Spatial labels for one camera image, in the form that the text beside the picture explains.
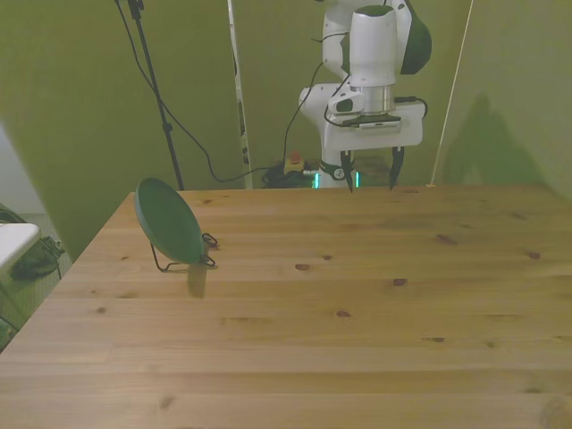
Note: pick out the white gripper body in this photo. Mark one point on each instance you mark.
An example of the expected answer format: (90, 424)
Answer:
(406, 129)

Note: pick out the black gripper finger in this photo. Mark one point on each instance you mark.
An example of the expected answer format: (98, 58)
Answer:
(397, 167)
(347, 170)

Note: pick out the dark green round plate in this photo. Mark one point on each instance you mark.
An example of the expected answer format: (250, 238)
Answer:
(172, 223)

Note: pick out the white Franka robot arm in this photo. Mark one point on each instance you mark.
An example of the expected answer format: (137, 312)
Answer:
(373, 44)

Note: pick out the brown mottled box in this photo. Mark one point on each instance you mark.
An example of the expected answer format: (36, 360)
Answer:
(373, 167)

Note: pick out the yellow red emergency stop button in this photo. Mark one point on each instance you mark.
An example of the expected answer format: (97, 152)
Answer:
(295, 162)

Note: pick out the thin beige slanted rod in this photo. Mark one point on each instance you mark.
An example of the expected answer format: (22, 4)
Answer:
(451, 94)

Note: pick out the white vertical panel strip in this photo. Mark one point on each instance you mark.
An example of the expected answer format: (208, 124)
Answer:
(240, 111)

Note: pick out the dark green bag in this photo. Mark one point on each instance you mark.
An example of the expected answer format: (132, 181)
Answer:
(38, 261)

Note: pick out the white folding table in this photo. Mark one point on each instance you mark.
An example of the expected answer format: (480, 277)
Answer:
(15, 241)

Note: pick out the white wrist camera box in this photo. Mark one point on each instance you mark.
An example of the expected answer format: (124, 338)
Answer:
(377, 123)

